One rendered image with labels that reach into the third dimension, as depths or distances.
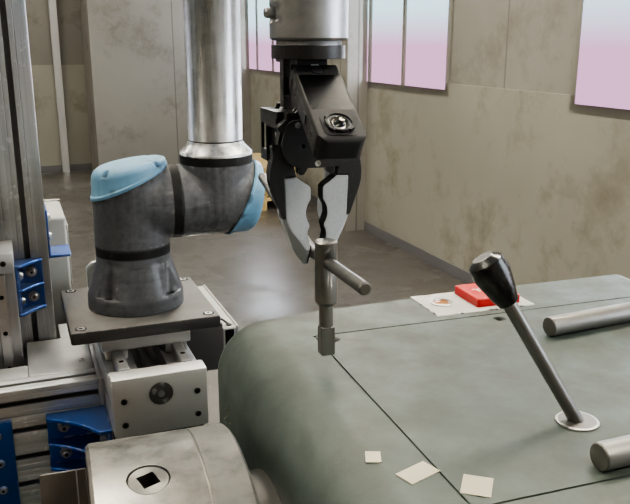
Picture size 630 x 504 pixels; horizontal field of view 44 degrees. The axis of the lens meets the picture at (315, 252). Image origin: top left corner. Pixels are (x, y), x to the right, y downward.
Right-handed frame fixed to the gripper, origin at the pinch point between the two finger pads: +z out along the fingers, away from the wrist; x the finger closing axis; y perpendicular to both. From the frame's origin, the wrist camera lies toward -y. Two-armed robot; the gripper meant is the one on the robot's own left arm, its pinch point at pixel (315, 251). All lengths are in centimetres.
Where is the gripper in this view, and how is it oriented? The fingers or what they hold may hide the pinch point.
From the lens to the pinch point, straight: 77.3
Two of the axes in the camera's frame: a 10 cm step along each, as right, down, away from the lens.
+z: 0.0, 9.6, 2.6
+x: -9.5, 0.8, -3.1
